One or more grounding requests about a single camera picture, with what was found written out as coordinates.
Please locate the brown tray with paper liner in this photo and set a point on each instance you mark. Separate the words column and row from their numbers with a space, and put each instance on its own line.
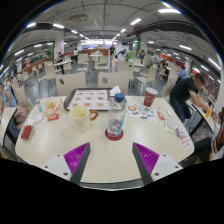
column 87, row 99

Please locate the beige dining chairs group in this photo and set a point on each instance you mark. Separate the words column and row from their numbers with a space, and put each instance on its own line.
column 146, row 75

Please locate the white paper napkin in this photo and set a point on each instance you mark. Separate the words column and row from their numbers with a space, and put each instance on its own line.
column 115, row 90

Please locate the small white packet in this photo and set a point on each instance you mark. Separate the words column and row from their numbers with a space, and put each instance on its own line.
column 169, row 113

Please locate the small red sauce packet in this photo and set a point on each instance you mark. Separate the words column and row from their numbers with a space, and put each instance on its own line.
column 53, row 117
column 160, row 115

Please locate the colourful printed leaflet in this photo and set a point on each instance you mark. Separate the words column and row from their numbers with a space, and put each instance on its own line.
column 141, row 112

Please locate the clear blue-capped water bottle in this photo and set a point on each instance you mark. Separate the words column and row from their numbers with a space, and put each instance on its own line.
column 116, row 116

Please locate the flat round red coaster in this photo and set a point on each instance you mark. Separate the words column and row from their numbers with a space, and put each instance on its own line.
column 114, row 137

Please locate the ceiling strip lights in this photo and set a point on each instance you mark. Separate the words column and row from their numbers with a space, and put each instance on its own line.
column 169, row 10

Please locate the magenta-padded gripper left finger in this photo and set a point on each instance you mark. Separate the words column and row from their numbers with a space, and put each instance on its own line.
column 77, row 156

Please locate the ceiling air conditioner unit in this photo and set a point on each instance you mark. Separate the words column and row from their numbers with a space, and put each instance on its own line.
column 78, row 18

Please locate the red flat packet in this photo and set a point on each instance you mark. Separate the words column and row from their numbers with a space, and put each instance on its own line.
column 26, row 132

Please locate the clear plastic wrapper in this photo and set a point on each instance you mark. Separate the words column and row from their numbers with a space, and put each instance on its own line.
column 171, row 126

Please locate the red paper cup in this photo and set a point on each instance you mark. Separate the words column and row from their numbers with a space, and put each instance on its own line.
column 150, row 97

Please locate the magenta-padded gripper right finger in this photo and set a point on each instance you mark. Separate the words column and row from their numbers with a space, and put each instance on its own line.
column 146, row 156

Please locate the white paper slip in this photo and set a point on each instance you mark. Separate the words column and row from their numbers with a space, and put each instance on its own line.
column 35, row 119

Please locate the clear plastic food bag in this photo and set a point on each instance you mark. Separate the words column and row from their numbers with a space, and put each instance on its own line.
column 51, row 106

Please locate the beige chair with round hole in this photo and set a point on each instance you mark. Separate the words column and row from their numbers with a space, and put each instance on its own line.
column 71, row 84
column 113, row 81

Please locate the black-edged beige side table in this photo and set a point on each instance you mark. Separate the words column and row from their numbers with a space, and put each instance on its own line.
column 200, row 115
column 6, row 123

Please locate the person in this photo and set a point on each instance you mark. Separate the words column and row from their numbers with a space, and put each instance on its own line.
column 213, row 143
column 185, row 93
column 7, row 96

